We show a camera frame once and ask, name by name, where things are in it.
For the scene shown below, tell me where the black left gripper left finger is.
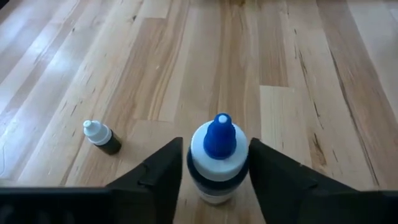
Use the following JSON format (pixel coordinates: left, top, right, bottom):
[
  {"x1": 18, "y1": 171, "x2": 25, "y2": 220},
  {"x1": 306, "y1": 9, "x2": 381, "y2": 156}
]
[{"x1": 0, "y1": 136, "x2": 184, "y2": 224}]

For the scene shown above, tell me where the large blue food colouring bottle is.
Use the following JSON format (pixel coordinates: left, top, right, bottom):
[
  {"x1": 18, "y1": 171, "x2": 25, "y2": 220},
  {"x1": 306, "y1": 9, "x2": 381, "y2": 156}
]
[{"x1": 186, "y1": 112, "x2": 249, "y2": 206}]

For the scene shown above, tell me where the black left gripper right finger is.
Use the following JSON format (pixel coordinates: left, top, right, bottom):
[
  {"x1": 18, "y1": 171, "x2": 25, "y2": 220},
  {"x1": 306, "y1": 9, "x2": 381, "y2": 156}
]
[{"x1": 248, "y1": 138, "x2": 398, "y2": 224}]

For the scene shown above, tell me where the small dark food colouring bottle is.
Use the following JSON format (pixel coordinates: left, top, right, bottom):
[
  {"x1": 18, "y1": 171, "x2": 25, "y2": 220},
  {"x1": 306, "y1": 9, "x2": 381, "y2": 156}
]
[{"x1": 82, "y1": 119, "x2": 123, "y2": 156}]

